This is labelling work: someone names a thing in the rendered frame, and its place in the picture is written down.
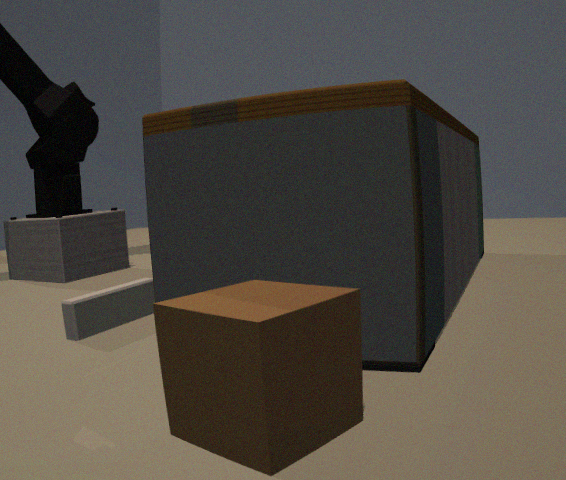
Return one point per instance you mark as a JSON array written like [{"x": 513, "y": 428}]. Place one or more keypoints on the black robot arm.
[{"x": 64, "y": 120}]

